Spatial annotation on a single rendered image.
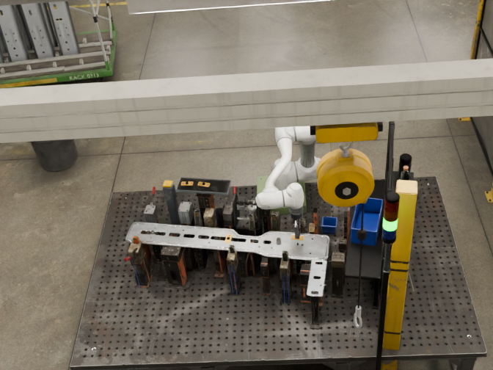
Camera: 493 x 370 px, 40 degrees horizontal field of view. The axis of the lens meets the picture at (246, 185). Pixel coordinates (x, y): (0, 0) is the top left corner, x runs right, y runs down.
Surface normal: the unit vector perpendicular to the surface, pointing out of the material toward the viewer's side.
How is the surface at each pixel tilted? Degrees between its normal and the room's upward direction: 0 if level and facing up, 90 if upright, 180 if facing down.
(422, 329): 0
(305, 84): 0
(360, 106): 90
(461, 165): 0
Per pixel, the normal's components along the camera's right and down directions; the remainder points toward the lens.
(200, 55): -0.08, -0.74
